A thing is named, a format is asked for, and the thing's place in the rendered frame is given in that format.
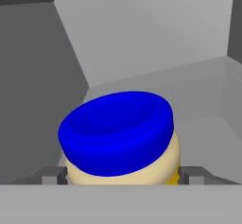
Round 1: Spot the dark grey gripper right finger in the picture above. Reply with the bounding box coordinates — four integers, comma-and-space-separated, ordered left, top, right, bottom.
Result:
178, 165, 239, 185

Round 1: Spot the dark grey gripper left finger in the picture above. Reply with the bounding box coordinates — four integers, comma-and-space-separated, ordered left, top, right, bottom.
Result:
9, 165, 69, 185

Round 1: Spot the blue-lidded cream mayonnaise jar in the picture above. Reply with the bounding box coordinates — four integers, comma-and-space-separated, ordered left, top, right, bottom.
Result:
57, 91, 182, 186

